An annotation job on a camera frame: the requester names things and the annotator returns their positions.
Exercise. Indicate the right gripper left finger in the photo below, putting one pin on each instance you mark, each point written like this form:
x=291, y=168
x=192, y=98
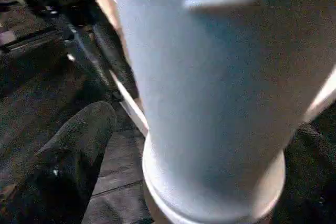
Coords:
x=65, y=169

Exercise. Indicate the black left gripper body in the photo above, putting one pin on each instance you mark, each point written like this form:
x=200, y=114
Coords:
x=65, y=1

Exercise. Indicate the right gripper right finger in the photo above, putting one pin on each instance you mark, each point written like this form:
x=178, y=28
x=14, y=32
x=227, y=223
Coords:
x=309, y=176

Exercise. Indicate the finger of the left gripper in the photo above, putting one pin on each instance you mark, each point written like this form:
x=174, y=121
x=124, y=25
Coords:
x=115, y=56

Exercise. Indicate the white plastic table top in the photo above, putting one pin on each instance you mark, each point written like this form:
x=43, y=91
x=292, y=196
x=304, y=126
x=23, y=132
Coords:
x=134, y=108

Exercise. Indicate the white plastic table leg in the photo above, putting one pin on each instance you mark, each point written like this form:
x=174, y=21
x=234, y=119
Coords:
x=210, y=90

